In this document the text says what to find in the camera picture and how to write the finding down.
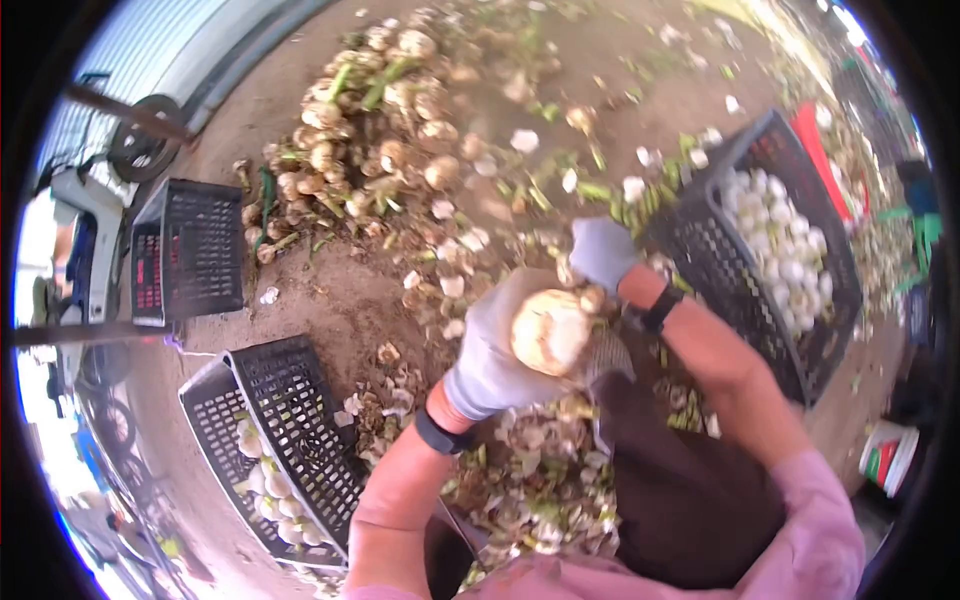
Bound black wrist band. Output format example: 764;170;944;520
414;405;475;456
639;283;686;336

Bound peeled pale bulb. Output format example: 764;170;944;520
510;283;607;378

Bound heap of white peeled bulbs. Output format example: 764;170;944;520
718;168;836;336

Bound empty black plastic crate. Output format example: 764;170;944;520
130;177;246;328

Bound person's right fingers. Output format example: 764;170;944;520
568;246;615;296

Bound green plastic stool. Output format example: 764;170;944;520
876;204;944;295

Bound person's legs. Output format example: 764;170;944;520
423;330;790;600

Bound white bucket with red label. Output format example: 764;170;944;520
858;418;921;501

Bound white scooter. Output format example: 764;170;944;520
30;161;130;325

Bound person's body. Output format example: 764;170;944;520
352;448;868;600

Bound low black plastic crate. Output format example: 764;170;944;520
177;352;348;569

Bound large black plastic crate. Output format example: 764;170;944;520
643;108;865;408

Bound tilted black plastic crate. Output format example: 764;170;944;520
223;334;370;558

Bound person's right hand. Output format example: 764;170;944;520
568;217;643;296

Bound black motorcycle wheel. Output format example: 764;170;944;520
107;93;186;186

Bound small heap of peeled bulbs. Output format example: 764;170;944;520
232;414;333;549

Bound person's left fingers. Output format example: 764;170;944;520
495;267;573;316

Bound red plastic crate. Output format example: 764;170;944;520
789;101;873;228

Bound person's left hand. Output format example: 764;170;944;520
442;267;595;422

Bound pile of bulb peelings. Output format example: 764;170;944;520
441;396;625;573

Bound parked bicycle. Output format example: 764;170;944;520
71;343;155;496

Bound pile of unpeeled brown bulbs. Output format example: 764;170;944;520
231;7;492;265

